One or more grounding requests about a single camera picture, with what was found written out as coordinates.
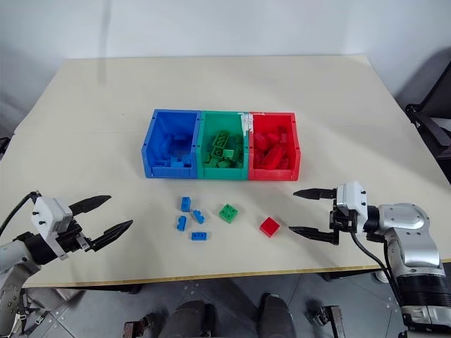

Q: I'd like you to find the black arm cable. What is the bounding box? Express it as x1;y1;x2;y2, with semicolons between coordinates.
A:
0;190;40;237
350;230;403;308

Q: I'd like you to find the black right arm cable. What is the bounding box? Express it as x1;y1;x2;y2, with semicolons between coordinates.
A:
350;230;403;308

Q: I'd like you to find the red square toy brick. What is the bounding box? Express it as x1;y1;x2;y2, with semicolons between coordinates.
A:
259;216;282;239

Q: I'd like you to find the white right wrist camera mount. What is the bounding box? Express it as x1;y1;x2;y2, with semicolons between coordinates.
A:
334;180;369;234

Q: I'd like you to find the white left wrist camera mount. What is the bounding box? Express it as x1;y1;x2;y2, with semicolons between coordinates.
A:
30;196;73;262

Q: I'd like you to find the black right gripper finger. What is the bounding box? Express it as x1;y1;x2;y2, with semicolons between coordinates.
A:
292;188;339;202
288;226;341;246

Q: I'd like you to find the dark rounded shape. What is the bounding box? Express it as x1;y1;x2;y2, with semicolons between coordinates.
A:
259;292;298;338
164;299;217;338

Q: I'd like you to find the green square toy brick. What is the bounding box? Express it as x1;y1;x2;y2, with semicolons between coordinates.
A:
218;202;240;224

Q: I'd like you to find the white tape strip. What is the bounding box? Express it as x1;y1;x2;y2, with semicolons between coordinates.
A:
238;111;266;138

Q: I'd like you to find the dark green toy brick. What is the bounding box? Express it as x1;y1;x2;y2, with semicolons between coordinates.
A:
233;134;245;163

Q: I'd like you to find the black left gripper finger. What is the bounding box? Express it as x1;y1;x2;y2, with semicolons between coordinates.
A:
92;220;135;254
68;195;113;217

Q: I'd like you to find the grey strap with buckle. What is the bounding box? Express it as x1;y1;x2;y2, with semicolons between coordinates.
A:
10;295;63;338

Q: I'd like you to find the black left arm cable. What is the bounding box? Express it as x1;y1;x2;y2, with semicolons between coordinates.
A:
0;190;40;237

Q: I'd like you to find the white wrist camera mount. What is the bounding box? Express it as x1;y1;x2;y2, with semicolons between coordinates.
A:
30;196;73;262
334;180;369;234

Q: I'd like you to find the green plastic storage bin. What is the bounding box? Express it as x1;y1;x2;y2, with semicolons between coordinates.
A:
195;110;252;181

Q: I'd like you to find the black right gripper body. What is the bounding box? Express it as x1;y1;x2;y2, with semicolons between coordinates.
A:
329;205;358;234

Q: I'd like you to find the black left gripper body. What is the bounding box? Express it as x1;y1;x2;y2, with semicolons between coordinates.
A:
57;218;96;255

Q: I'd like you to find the red plastic storage bin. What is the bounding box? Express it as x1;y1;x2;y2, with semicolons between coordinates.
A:
247;111;303;182

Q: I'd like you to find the blue plastic storage bin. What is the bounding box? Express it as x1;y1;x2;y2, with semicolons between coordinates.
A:
140;108;203;180

